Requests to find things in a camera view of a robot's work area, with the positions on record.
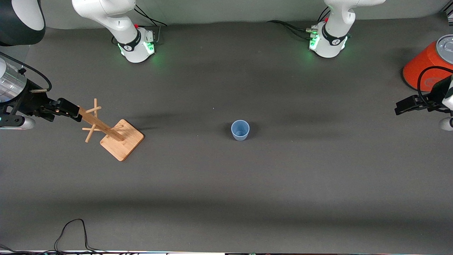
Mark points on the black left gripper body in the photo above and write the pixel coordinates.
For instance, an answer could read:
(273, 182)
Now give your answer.
(436, 94)

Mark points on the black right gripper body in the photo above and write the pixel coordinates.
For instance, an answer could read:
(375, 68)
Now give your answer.
(27, 99)

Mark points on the light blue plastic cup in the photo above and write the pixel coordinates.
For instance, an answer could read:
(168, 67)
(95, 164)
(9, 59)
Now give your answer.
(240, 131)

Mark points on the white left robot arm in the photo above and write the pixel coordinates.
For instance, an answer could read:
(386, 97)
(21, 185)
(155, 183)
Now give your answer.
(332, 42)

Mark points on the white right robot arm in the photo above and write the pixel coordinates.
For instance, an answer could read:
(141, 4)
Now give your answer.
(124, 21)

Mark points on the orange can with silver lid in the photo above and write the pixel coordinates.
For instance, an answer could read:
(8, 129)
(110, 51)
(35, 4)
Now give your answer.
(424, 63)

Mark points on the wooden mug tree stand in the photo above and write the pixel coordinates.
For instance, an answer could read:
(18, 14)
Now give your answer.
(122, 143)

